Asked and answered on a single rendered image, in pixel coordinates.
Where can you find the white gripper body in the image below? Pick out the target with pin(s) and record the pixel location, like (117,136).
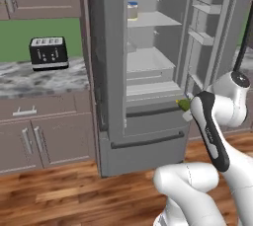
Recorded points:
(187,115)

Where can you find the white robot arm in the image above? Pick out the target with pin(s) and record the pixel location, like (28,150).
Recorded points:
(192,190)

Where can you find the green cucumber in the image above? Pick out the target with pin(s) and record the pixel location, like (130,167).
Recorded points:
(183,103)

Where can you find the small grey fridge drawer front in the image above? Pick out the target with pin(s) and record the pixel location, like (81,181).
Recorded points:
(154,123)

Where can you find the large grey fridge drawer front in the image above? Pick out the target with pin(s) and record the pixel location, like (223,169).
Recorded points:
(145,157)

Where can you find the grey fridge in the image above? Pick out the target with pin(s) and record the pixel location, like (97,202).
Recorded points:
(150,62)

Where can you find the open grey fridge door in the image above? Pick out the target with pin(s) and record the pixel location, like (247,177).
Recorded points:
(206,26)

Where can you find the jar with blue lid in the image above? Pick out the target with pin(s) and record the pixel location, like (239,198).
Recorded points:
(132,11)

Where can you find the brown base cupboard door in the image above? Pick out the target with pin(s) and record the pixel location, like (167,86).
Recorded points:
(13,151)
(69,141)

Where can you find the brown drawer front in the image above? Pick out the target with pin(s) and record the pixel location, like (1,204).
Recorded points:
(49,105)

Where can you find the black toaster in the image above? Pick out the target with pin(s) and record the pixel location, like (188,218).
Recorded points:
(48,54)

